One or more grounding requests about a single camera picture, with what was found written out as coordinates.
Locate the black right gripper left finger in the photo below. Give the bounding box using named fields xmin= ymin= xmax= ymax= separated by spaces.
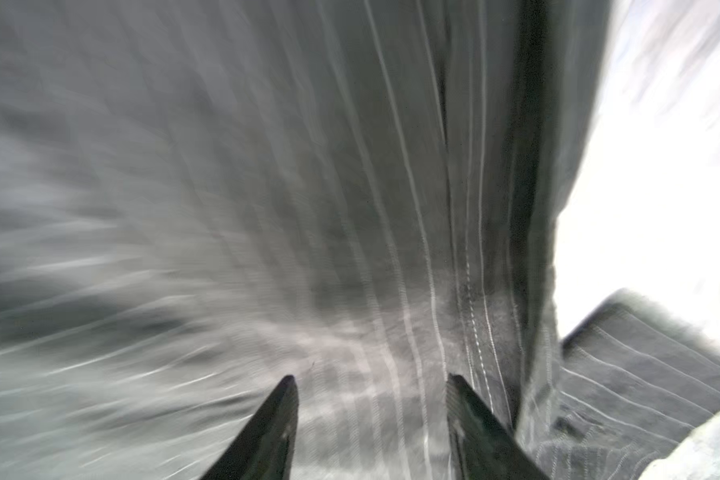
xmin=200 ymin=375 xmax=299 ymax=480

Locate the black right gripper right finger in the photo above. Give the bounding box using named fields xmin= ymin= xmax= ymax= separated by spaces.
xmin=446 ymin=374 xmax=548 ymax=480

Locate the dark grey pinstriped shirt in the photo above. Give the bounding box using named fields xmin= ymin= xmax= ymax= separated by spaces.
xmin=0 ymin=0 xmax=720 ymax=480

